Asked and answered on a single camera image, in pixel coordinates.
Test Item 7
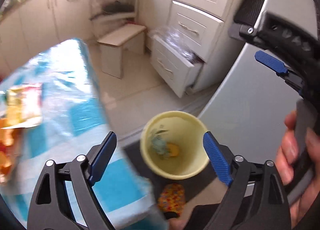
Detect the white open shelf rack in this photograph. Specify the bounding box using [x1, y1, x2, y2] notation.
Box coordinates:
[89, 0, 138, 38]

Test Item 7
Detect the white lower cabinet row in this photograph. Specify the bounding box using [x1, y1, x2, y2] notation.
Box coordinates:
[1, 0, 93, 78]

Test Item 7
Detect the yellow red snack wrapper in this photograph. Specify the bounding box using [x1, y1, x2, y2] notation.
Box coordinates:
[1, 83, 43, 130]

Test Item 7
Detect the trash inside bin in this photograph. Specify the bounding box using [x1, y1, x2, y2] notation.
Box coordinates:
[150, 129, 180, 159]

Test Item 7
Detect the blue checkered tablecloth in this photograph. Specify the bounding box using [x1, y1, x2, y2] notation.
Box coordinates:
[1, 39, 168, 229]

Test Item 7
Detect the black frying pan on shelf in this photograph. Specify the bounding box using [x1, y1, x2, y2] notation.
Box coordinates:
[101, 1, 135, 15]

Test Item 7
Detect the white drawer cabinet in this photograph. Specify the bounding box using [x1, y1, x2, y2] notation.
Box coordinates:
[169, 0, 244, 92]

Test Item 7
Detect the black floor mat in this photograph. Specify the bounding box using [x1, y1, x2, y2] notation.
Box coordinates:
[122, 142, 226, 205]

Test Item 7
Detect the colourful patterned slipper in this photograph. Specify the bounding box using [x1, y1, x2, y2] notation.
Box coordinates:
[157, 183, 185, 220]

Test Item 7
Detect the orange peel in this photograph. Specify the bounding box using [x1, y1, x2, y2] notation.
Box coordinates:
[1, 118, 19, 184]

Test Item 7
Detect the open white bottom drawer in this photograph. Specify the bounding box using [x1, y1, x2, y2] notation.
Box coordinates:
[151, 36, 203, 98]

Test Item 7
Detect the small white wooden stool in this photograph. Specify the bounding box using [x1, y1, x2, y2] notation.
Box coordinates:
[97, 23, 146, 79]

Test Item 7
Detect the yellow plastic trash bin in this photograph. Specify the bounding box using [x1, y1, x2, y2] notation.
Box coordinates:
[140, 111, 209, 180]

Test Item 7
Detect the clear plastic bag in drawer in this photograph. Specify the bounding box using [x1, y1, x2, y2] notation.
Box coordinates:
[148, 26, 203, 64]

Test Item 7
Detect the person's right hand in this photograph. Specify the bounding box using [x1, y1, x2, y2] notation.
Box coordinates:
[274, 110, 320, 228]

